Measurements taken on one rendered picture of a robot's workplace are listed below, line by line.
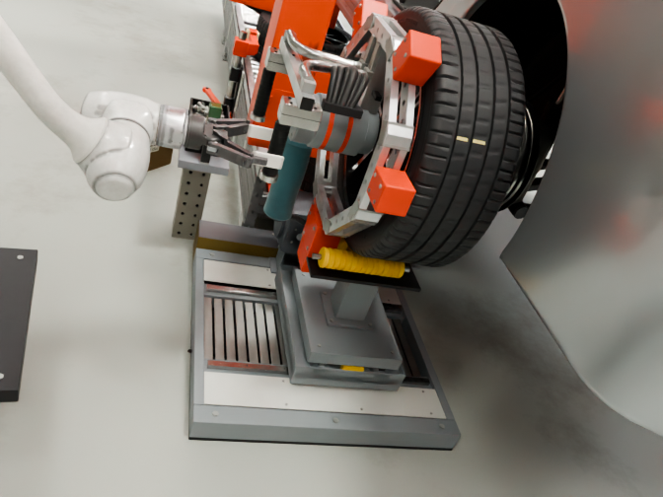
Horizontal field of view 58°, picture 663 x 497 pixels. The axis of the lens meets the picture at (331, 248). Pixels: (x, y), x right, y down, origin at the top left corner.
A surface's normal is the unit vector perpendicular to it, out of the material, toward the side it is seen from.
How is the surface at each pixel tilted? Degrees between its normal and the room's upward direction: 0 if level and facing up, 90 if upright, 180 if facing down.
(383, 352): 0
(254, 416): 0
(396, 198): 90
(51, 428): 0
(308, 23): 90
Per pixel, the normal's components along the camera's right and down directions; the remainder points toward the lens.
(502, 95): 0.33, -0.18
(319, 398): 0.29, -0.80
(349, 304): 0.17, 0.59
